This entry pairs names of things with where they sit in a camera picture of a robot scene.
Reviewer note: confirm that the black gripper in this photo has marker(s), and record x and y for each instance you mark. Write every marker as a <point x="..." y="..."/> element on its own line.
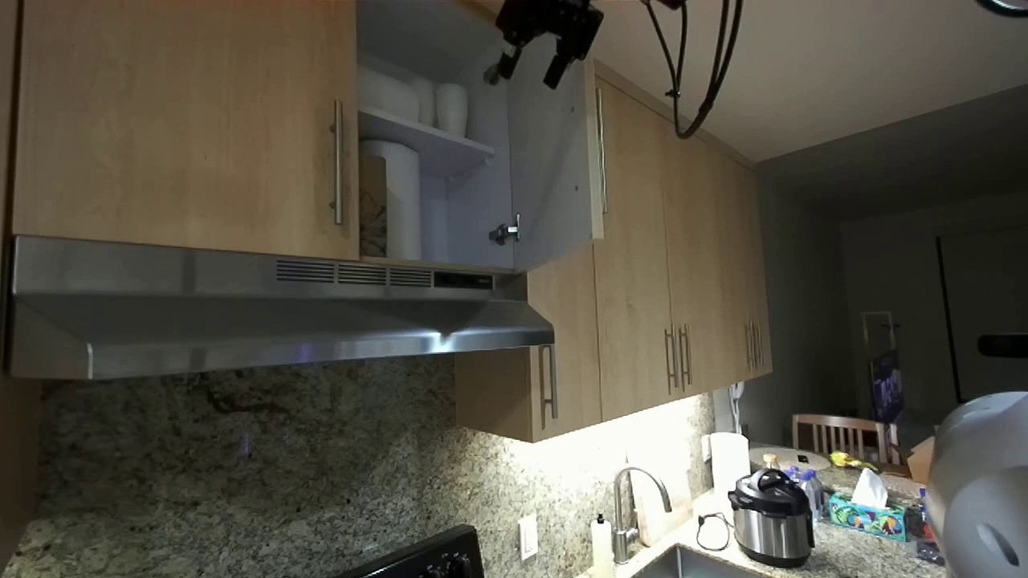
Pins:
<point x="542" y="19"/>

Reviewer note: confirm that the short light wooden cabinet door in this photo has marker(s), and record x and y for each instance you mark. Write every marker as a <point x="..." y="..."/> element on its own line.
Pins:
<point x="172" y="131"/>
<point x="552" y="162"/>

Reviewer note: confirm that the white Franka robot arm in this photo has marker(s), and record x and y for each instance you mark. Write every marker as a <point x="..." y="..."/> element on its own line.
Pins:
<point x="984" y="482"/>

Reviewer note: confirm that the white cabinet shelf board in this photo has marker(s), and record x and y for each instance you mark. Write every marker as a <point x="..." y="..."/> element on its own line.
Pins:
<point x="436" y="146"/>

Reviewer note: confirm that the white cabinet box interior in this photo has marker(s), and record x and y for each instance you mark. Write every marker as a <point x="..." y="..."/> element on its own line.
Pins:
<point x="472" y="204"/>

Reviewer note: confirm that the metal cabinet door hinge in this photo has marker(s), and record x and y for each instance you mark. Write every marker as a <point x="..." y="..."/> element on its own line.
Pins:
<point x="506" y="230"/>

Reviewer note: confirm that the tall light wooden cabinet door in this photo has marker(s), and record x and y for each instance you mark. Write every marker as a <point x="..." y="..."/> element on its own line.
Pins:
<point x="737" y="269"/>
<point x="702" y="269"/>
<point x="575" y="340"/>
<point x="644" y="278"/>

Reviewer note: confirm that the small white cup stack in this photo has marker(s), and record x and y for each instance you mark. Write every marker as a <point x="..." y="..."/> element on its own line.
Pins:
<point x="450" y="108"/>

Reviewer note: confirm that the tall white cylinder canister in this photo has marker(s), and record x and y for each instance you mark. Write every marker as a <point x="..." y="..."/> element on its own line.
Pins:
<point x="407" y="197"/>

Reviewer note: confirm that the brown woven cylinder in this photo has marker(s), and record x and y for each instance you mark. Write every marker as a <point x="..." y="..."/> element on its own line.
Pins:
<point x="373" y="204"/>

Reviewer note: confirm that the stainless steel range hood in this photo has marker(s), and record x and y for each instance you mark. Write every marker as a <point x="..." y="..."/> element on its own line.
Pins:
<point x="268" y="323"/>

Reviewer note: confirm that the white paper towel roll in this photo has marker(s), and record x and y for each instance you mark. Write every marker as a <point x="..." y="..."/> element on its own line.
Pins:
<point x="731" y="462"/>

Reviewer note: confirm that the chrome kitchen faucet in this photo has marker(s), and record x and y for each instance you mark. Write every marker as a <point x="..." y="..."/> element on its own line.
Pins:
<point x="624" y="514"/>

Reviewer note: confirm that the round white table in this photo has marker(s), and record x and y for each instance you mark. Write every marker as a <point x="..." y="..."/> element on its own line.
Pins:
<point x="781" y="460"/>

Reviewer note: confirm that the dark hanging bag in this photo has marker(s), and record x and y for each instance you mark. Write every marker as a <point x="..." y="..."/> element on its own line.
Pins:
<point x="887" y="385"/>

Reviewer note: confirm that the wooden chair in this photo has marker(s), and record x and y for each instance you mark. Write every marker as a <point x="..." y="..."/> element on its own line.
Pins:
<point x="845" y="436"/>

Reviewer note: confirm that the white soap bottle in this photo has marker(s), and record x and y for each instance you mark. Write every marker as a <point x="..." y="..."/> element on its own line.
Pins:
<point x="602" y="548"/>

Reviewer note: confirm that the small round dark-rimmed object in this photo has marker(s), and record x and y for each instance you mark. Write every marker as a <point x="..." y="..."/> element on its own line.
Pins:
<point x="713" y="531"/>

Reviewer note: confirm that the yellow fruit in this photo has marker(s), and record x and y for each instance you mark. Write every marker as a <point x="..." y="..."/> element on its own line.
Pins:
<point x="844" y="460"/>

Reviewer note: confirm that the clear plastic bottle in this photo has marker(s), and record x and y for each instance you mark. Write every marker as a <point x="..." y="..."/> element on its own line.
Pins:
<point x="809" y="485"/>

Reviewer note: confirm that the black electric stove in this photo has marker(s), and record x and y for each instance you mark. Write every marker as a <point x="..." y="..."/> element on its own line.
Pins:
<point x="419" y="557"/>

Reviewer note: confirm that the black and steel pressure cooker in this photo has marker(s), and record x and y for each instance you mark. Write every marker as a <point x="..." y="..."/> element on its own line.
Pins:
<point x="772" y="526"/>

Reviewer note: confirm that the stainless steel sink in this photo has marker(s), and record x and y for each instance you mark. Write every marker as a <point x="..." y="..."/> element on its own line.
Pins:
<point x="694" y="567"/>

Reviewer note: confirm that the brown cardboard box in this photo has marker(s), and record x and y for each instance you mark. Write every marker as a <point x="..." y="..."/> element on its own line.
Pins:
<point x="920" y="460"/>

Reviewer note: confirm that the teal patterned tissue box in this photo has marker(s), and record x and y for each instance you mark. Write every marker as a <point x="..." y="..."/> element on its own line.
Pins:
<point x="864" y="514"/>

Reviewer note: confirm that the plastic bottle with red label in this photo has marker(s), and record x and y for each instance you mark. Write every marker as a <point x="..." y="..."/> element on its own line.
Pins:
<point x="923" y="531"/>

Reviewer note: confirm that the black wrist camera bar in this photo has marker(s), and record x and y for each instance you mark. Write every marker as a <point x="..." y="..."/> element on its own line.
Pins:
<point x="593" y="18"/>

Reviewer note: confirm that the white wall outlet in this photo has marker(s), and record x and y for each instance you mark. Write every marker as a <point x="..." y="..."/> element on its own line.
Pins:
<point x="527" y="538"/>

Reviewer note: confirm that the black stereo camera bar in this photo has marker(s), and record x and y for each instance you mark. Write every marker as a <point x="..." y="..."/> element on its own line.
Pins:
<point x="1001" y="346"/>

